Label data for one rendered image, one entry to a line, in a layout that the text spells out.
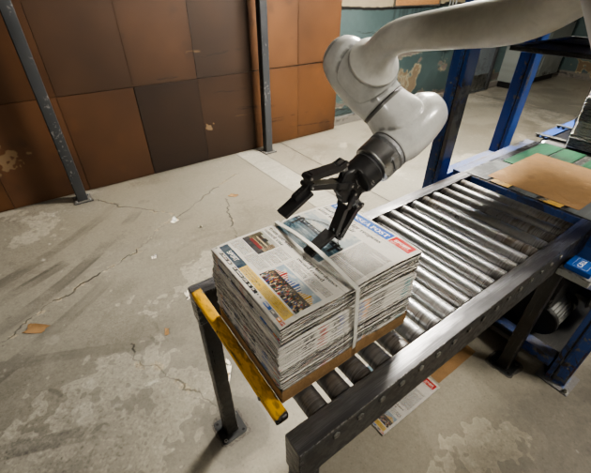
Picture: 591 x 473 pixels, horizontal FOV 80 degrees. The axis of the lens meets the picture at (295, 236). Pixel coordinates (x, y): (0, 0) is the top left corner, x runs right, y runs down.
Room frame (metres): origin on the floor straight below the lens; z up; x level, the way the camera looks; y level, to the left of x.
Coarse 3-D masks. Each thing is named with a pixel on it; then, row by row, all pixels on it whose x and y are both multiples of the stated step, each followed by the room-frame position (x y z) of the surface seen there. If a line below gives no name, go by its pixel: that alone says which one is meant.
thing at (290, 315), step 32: (224, 256) 0.59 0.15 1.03; (256, 256) 0.59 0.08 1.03; (288, 256) 0.59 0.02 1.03; (224, 288) 0.57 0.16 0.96; (256, 288) 0.49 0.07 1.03; (288, 288) 0.49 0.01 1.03; (320, 288) 0.49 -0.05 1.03; (256, 320) 0.46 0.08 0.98; (288, 320) 0.41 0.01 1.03; (320, 320) 0.45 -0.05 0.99; (256, 352) 0.46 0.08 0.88; (288, 352) 0.40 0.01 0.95; (320, 352) 0.44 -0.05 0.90; (288, 384) 0.40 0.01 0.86
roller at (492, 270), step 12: (396, 216) 1.13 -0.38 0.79; (408, 228) 1.07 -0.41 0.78; (420, 228) 1.04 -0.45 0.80; (432, 240) 0.98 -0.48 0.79; (444, 240) 0.96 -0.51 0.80; (456, 252) 0.91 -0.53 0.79; (468, 252) 0.90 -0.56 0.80; (468, 264) 0.87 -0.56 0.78; (480, 264) 0.85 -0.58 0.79; (492, 264) 0.84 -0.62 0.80; (492, 276) 0.80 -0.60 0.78
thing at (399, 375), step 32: (576, 224) 1.06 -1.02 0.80; (544, 256) 0.88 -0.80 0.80; (512, 288) 0.73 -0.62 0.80; (448, 320) 0.61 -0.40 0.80; (480, 320) 0.64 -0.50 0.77; (416, 352) 0.52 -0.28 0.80; (448, 352) 0.57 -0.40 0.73; (384, 384) 0.43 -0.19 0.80; (416, 384) 0.50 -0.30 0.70; (320, 416) 0.37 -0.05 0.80; (352, 416) 0.37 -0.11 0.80; (288, 448) 0.32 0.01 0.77; (320, 448) 0.32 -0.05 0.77
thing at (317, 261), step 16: (288, 224) 0.71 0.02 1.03; (288, 240) 0.65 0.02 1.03; (304, 256) 0.59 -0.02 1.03; (320, 256) 0.59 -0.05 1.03; (336, 256) 0.59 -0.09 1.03; (336, 272) 0.54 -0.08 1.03; (352, 272) 0.54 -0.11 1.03; (352, 288) 0.50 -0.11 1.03; (352, 304) 0.50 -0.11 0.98; (352, 320) 0.50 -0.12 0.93; (352, 336) 0.49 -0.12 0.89
